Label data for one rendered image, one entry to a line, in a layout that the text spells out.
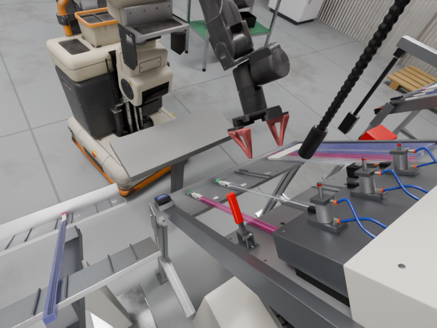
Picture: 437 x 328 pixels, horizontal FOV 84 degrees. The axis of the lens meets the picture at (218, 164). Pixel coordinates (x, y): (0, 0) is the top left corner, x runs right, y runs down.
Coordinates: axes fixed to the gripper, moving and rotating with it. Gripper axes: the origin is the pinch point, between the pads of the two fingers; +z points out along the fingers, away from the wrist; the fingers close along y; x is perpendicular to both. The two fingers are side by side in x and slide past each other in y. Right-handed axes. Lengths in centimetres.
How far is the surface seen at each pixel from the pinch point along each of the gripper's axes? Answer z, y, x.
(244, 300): 47, -10, 16
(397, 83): 15, 323, 124
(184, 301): 58, -24, 47
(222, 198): 13.2, -7.1, 16.7
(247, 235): 11.8, -16.7, -10.2
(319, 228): 8.7, -11.8, -23.2
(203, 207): 13.2, -13.8, 16.8
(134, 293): 64, -41, 83
